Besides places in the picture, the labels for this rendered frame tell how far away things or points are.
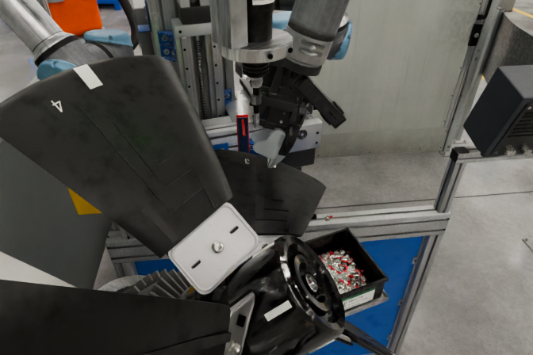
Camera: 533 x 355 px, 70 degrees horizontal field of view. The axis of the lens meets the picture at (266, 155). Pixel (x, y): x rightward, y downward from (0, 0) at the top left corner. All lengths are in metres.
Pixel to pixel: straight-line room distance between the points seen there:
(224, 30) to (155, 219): 0.21
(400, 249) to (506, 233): 1.40
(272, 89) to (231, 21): 0.30
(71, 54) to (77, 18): 3.28
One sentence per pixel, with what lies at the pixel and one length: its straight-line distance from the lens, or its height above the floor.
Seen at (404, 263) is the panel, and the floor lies 0.65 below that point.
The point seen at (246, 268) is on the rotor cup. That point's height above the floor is 1.24.
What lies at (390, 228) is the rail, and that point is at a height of 0.82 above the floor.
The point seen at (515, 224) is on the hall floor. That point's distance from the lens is 2.64.
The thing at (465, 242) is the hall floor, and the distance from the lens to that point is 2.39.
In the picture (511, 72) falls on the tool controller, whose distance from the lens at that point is 1.01.
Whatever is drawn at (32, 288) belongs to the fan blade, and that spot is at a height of 1.43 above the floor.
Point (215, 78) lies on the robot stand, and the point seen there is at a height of 1.08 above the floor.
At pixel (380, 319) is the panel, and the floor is 0.36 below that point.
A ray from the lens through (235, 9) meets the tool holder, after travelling 0.33.
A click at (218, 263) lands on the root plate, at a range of 0.44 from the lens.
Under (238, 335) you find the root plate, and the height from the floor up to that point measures 1.23.
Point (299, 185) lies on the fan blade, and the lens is 0.69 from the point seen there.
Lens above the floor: 1.58
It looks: 35 degrees down
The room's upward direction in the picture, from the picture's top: straight up
